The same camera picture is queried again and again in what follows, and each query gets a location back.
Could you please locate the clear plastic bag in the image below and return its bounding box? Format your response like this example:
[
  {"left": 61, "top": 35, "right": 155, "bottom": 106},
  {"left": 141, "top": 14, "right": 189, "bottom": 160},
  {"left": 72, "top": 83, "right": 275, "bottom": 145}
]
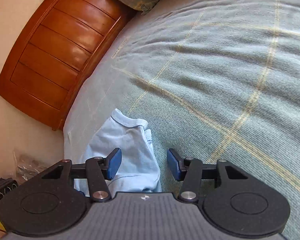
[{"left": 13, "top": 149, "right": 48, "bottom": 185}]

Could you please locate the green plaid bed sheet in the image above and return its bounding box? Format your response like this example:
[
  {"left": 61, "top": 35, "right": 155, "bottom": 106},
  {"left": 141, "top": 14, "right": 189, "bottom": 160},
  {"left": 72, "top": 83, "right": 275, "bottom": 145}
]
[{"left": 63, "top": 0, "right": 300, "bottom": 239}]

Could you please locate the light blue cartoon t-shirt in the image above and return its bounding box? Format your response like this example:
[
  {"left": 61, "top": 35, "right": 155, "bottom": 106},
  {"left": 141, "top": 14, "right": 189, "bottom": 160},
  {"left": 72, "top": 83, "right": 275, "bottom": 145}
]
[{"left": 73, "top": 109, "right": 161, "bottom": 196}]

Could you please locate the wooden headboard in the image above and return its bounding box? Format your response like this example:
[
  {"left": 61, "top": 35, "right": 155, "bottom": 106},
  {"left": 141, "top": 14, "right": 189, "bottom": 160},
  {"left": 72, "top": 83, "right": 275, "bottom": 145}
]
[{"left": 0, "top": 0, "right": 135, "bottom": 130}]

